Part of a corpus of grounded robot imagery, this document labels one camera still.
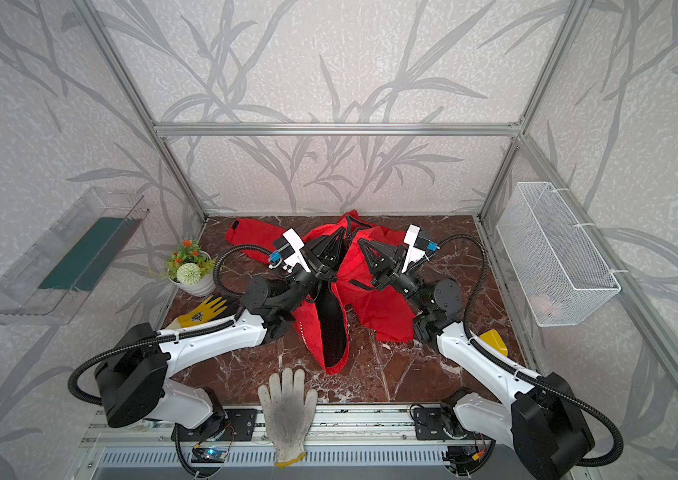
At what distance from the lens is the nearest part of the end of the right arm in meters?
0.59

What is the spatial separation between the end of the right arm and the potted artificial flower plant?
56 centimetres

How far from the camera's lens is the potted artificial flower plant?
86 centimetres

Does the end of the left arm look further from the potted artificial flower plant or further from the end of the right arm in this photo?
the potted artificial flower plant
